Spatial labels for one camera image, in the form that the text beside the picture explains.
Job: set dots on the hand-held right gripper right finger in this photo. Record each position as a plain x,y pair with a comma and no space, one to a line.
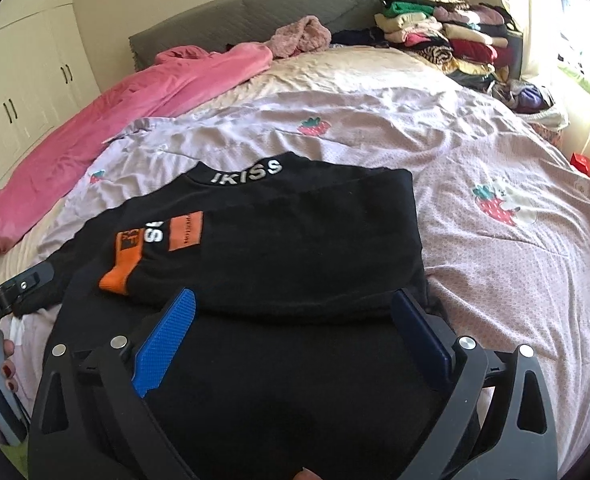
420,335

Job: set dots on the yellow-green garment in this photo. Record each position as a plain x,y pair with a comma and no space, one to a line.
17,462

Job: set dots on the cream wardrobe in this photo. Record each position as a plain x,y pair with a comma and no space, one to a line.
25,75

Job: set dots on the dark navy cloth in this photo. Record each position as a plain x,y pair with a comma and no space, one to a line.
360,37

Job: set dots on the red box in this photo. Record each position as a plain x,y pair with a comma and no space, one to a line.
586,166

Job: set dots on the pile of folded clothes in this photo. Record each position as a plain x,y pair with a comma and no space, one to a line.
450,35

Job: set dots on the pink quilt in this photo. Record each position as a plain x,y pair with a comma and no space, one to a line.
100,125

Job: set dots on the fluffy pink garment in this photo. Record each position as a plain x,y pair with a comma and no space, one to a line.
300,35

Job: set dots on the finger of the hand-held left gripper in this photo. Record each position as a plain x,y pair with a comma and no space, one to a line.
32,287

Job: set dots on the printed pink blanket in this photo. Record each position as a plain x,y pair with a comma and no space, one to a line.
475,270

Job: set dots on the grey padded headboard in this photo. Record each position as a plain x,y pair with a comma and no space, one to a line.
255,10

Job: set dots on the black sweater with orange patches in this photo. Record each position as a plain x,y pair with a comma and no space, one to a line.
285,240

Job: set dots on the purple cloth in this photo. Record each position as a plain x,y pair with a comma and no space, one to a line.
525,97

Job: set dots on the white bag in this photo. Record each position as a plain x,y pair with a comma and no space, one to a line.
550,117

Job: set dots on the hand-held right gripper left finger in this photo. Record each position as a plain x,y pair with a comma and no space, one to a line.
167,335

